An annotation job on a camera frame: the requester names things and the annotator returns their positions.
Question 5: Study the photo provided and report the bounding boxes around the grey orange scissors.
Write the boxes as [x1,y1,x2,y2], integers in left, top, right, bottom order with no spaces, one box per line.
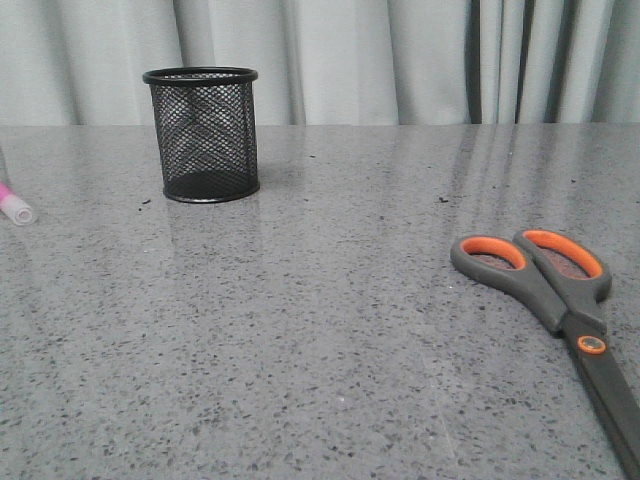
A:
[450,229,639,479]

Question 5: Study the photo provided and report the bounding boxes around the pink pen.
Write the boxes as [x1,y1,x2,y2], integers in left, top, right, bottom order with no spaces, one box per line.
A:
[0,183,36,226]

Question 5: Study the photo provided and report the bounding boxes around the black mesh pen holder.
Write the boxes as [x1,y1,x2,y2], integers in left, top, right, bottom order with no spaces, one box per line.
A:
[143,67,260,203]

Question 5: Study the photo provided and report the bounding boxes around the grey curtain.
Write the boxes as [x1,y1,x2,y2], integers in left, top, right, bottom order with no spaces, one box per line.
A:
[1,1,639,126]

